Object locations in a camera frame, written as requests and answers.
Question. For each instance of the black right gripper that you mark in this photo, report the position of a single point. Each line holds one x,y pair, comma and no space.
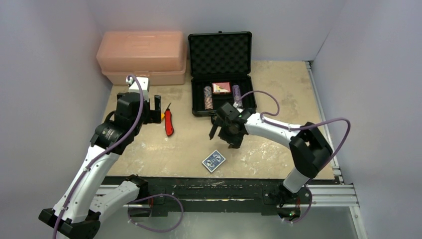
224,122

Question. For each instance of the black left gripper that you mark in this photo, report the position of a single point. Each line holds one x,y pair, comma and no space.
153,116

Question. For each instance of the blue playing card deck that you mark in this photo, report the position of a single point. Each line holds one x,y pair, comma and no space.
213,161

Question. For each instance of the purple poker chip stack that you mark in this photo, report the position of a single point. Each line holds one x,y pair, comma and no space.
236,94

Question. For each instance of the red playing card deck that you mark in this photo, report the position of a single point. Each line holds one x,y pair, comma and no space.
219,88

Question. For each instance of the black poker set case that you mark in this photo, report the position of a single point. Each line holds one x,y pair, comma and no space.
223,57

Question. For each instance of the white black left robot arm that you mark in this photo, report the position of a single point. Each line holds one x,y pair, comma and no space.
95,161

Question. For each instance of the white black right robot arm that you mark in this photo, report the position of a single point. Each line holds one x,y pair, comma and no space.
309,149

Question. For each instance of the red folding utility knife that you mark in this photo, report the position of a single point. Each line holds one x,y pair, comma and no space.
168,121

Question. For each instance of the pink translucent plastic toolbox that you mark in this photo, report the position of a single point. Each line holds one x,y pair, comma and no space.
161,56

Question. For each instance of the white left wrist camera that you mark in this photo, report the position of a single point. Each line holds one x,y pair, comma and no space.
141,86

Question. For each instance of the black aluminium base frame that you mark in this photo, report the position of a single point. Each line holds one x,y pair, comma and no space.
162,195

